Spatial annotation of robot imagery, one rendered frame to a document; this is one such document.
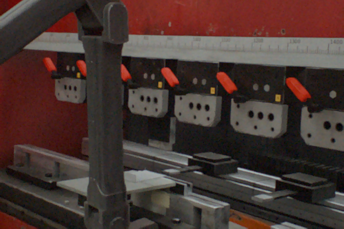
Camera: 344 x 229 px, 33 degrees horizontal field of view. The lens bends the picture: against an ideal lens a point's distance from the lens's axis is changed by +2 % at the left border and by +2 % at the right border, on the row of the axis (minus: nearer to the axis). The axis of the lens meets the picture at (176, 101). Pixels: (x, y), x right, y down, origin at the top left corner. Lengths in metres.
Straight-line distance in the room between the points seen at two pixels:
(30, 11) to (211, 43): 0.61
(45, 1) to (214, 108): 0.61
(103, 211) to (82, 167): 0.88
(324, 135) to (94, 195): 0.49
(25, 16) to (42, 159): 1.24
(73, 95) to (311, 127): 0.91
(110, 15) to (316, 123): 0.51
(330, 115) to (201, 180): 0.75
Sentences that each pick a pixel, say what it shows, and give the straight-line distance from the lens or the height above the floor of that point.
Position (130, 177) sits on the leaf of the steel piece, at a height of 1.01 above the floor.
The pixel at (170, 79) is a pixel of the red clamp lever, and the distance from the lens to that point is 1.49.
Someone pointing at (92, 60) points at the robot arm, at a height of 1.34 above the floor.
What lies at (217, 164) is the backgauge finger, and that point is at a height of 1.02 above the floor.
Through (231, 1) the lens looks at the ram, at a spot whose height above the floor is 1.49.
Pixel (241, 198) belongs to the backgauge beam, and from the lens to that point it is 1.77.
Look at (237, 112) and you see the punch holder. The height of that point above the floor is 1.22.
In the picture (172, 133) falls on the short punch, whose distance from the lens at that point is 1.61.
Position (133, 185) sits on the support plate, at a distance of 1.54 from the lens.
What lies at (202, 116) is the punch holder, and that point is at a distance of 1.46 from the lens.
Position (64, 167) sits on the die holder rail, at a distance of 2.02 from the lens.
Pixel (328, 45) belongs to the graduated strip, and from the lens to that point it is 1.24.
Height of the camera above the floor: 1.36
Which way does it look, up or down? 5 degrees down
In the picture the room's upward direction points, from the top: 3 degrees clockwise
